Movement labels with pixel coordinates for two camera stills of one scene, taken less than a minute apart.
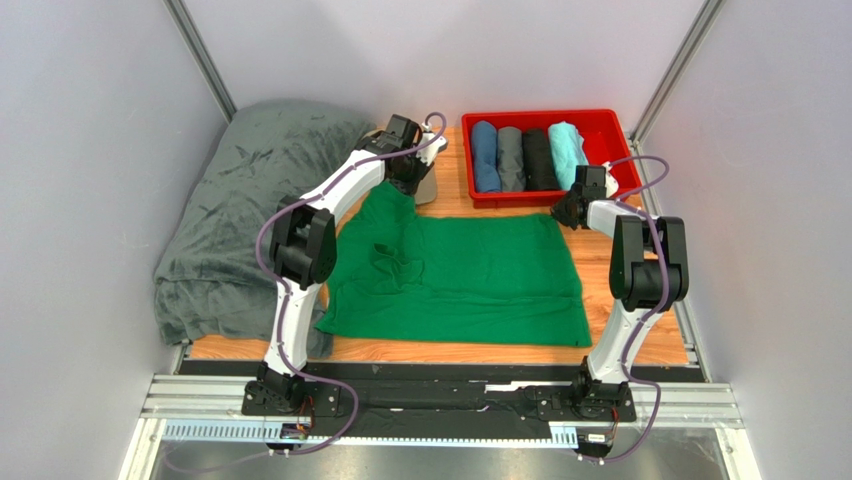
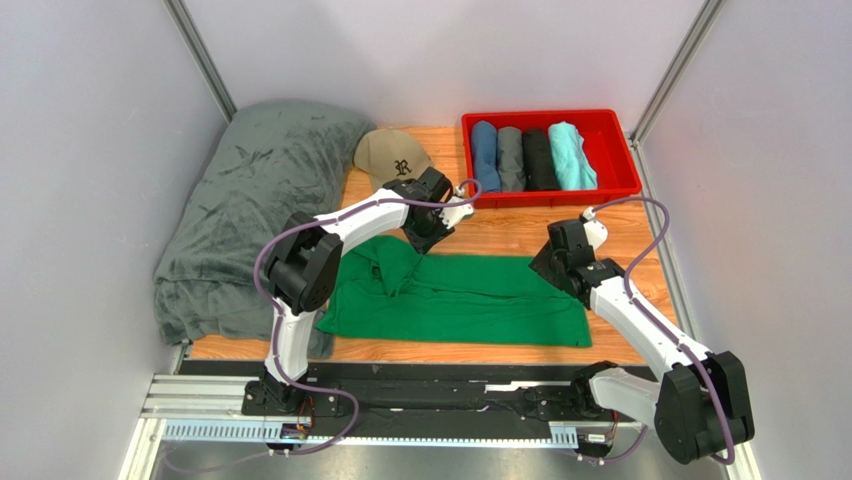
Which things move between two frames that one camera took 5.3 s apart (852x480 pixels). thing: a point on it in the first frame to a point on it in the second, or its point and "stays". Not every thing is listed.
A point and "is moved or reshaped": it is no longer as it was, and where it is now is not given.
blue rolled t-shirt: x=486 y=169 stays
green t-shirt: x=477 y=279 is moved or reshaped
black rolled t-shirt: x=541 y=172 stays
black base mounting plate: x=393 y=401 stays
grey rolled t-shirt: x=511 y=159 stays
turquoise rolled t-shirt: x=568 y=151 stays
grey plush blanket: x=210 y=281 stays
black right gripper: x=568 y=211 to x=549 y=267
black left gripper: x=410 y=188 to x=424 y=246
